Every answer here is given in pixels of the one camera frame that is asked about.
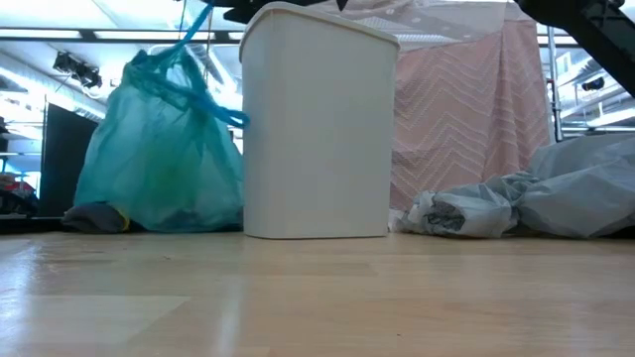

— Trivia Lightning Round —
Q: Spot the teal plastic trash bag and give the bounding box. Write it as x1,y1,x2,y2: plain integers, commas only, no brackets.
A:
72,0,251,234

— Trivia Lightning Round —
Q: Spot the white plastic trash bin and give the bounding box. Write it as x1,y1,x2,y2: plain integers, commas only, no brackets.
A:
238,1,401,240

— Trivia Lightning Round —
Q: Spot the pink chevron cloth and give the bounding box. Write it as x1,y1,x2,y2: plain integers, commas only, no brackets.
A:
317,0,553,212

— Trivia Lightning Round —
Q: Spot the black partition panel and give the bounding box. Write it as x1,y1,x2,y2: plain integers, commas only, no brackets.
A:
39,102,99,218

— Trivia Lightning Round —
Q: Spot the black and yellow glove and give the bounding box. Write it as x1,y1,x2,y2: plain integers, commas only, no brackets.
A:
62,201,131,234

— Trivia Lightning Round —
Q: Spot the grey crumpled cloth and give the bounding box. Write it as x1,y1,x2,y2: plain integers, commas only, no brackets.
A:
391,132,635,240

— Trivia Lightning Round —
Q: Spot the silver ceiling duct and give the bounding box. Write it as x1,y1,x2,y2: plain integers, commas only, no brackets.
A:
0,52,108,120

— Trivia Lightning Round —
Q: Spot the metal rack post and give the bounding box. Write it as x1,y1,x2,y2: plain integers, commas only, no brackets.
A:
545,27,565,143

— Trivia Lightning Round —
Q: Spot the black aluminium frame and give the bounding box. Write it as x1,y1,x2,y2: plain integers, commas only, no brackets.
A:
0,215,65,235

